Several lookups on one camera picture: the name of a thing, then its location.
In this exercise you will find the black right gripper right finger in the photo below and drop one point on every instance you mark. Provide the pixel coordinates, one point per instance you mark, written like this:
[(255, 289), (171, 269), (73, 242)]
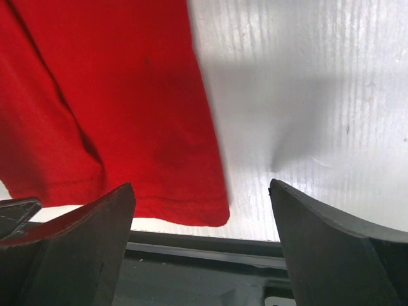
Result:
[(335, 258)]

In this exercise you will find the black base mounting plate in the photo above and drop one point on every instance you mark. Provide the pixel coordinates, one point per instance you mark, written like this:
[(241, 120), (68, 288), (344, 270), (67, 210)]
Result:
[(166, 269)]

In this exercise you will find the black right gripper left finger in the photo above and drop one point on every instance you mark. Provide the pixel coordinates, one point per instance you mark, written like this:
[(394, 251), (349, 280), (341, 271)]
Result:
[(73, 259)]

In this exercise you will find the red t shirt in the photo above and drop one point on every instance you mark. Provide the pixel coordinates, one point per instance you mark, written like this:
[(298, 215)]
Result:
[(95, 94)]

